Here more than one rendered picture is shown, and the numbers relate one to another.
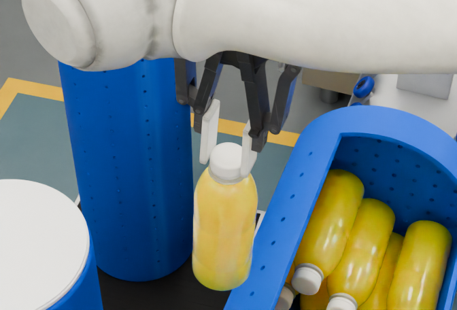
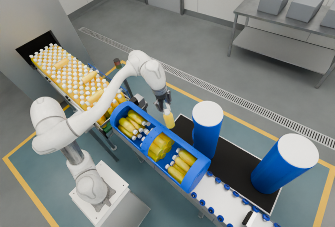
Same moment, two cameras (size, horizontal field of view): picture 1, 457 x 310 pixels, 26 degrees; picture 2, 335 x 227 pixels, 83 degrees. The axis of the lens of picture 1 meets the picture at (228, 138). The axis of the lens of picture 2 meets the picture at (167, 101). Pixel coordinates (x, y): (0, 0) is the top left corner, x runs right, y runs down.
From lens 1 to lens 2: 130 cm
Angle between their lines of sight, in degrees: 70
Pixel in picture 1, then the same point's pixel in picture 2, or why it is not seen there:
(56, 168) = not seen: hidden behind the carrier
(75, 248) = (203, 123)
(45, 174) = not seen: hidden behind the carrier
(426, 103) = (240, 219)
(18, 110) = (321, 167)
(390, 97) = (244, 210)
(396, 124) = (195, 168)
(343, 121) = (201, 160)
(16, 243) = (207, 115)
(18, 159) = not seen: hidden behind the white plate
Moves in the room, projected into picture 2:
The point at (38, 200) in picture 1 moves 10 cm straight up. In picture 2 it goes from (216, 120) to (217, 113)
